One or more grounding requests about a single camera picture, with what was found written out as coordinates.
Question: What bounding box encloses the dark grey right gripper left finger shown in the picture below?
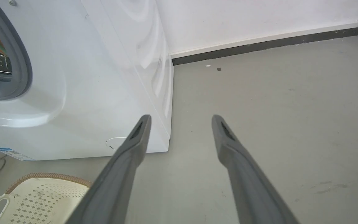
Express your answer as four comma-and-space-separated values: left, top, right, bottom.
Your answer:
66, 114, 152, 224

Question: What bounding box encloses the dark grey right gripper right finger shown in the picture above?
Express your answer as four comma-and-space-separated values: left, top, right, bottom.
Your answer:
211, 114, 301, 224

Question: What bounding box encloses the white front-load washing machine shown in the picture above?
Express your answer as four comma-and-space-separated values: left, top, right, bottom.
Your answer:
0, 0, 174, 161

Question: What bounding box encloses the white perforated laundry basket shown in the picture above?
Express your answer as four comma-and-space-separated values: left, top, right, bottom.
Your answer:
0, 173, 92, 224

